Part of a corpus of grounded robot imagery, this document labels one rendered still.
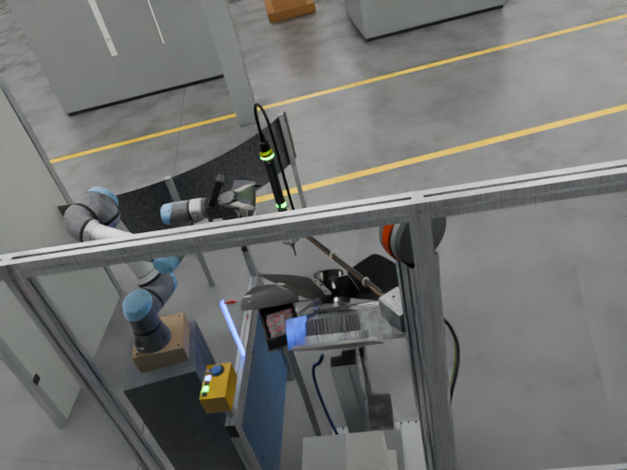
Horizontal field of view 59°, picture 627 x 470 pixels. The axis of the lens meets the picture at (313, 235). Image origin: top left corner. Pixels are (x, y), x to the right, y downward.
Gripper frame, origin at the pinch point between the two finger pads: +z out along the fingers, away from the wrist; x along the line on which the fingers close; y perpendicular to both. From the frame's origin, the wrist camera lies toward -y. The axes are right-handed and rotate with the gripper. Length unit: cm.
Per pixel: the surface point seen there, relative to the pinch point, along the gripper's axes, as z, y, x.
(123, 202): -128, 78, -141
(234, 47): -92, 77, -419
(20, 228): -172, 59, -99
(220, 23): -98, 50, -418
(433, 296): 50, -14, 74
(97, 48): -301, 85, -557
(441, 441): 48, 41, 74
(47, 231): -172, 75, -117
